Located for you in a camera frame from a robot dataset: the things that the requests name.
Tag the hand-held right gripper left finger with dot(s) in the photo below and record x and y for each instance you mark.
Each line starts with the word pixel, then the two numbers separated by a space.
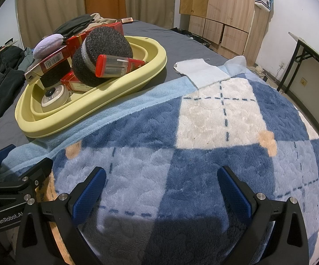
pixel 89 193

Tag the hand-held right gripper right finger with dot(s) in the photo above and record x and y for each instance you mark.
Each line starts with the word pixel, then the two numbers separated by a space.
pixel 235 196

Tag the white round device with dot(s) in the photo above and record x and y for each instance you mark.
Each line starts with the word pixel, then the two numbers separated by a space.
pixel 53 96

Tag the black foam cylinder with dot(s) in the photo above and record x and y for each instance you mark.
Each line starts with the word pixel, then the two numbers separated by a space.
pixel 54 74
pixel 104 42

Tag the long red box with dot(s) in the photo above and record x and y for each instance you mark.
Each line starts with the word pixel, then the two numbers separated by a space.
pixel 50 62

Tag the lavender fabric pouch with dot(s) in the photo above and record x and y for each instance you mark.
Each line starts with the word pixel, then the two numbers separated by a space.
pixel 47 46

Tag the large red lighter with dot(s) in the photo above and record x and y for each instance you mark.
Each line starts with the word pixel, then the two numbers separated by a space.
pixel 115 66

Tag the yellow plastic basin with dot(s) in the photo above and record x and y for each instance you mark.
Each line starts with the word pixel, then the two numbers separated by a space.
pixel 148 60

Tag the blue checked blanket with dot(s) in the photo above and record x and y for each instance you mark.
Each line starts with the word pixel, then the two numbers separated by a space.
pixel 217 110

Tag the white cloth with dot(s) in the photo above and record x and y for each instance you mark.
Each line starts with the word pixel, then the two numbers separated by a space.
pixel 203 71

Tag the black folding table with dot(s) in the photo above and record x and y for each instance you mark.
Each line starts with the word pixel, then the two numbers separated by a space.
pixel 314 58

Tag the beige curtain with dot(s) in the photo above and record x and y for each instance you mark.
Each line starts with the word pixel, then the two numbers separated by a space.
pixel 49 0

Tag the black case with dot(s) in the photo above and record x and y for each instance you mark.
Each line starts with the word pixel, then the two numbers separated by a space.
pixel 192 37

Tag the grey bed sheet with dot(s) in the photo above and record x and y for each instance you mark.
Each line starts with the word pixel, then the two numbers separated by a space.
pixel 176 41

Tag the small copper box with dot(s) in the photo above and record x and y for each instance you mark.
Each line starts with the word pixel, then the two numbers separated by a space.
pixel 127 20

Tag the wooden wardrobe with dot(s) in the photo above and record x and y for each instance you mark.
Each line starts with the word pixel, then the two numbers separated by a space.
pixel 225 8

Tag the yellow wall outlet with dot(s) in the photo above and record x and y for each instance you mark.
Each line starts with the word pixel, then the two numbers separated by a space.
pixel 303 82

